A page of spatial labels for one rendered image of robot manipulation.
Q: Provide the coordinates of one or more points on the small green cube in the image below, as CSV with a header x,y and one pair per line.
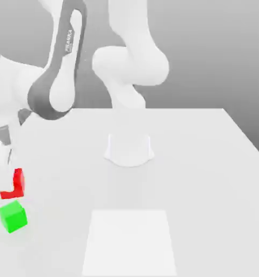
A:
x,y
12,217

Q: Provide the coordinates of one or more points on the small red cube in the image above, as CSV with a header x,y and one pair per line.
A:
x,y
19,184

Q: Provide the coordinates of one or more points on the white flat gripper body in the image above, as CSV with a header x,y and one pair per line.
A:
x,y
2,161

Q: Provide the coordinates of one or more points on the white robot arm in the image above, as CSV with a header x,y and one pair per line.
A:
x,y
131,65

